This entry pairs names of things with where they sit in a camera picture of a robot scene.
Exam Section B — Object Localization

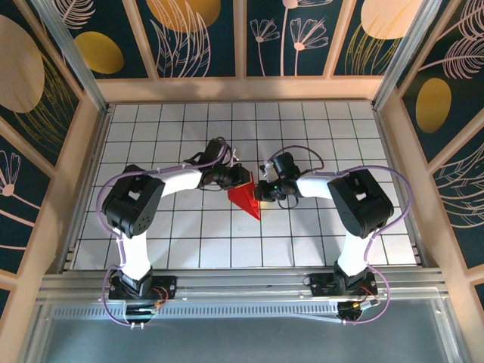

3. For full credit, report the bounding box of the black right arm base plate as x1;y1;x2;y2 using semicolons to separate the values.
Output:
309;272;378;298

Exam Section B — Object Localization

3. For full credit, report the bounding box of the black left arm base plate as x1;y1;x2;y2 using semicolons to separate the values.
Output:
108;275;178;301

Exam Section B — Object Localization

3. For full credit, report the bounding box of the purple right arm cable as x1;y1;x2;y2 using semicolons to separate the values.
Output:
264;145;412;326

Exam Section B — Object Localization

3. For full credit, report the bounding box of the aluminium table side rail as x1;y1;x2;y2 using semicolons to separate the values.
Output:
56;104;114;272
372;104;434;270

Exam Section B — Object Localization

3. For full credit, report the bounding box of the slotted grey cable duct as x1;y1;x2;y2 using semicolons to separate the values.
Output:
51;302;343;319

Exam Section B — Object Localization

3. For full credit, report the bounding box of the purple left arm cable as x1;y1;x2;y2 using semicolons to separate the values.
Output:
96;139;243;327

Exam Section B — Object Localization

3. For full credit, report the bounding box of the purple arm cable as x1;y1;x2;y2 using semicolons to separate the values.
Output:
264;145;412;326
96;139;243;327

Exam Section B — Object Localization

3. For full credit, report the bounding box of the long aluminium mounting rail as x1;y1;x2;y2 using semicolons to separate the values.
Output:
37;267;451;306

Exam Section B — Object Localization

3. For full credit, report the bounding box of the small wired controller board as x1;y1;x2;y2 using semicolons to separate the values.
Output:
335;298;380;325
123;300;163;329

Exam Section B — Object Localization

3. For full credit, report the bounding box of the red paper sheet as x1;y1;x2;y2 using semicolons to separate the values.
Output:
227;172;262;222

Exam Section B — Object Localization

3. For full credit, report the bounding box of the slanted aluminium frame post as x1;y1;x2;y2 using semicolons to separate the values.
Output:
32;0;111;114
371;0;453;110

